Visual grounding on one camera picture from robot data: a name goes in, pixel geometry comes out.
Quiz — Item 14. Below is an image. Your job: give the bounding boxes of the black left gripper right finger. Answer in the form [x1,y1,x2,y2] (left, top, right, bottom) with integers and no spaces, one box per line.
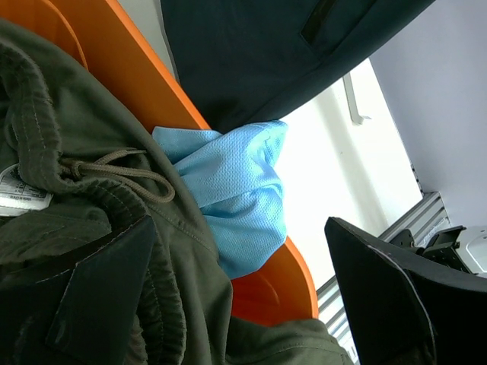
[324,217,486,364]

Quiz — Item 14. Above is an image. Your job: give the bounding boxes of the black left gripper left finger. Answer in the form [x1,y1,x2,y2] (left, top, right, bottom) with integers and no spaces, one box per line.
[1,216,156,364]

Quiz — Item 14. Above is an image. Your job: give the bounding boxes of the olive green shorts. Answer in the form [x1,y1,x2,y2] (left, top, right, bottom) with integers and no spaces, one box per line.
[1,21,350,364]

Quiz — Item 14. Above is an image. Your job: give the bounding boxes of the light blue shorts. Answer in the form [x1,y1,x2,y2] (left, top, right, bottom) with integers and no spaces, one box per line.
[152,121,288,279]

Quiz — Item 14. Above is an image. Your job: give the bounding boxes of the navy blue shorts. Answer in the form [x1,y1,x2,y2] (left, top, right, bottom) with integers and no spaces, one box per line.
[161,0,428,133]

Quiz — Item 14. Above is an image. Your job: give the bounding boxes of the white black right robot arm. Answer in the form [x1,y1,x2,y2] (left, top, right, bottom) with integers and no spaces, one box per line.
[390,226,486,278]

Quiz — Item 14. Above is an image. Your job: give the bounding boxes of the orange plastic laundry basket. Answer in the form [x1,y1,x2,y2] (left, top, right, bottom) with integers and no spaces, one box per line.
[1,0,319,325]

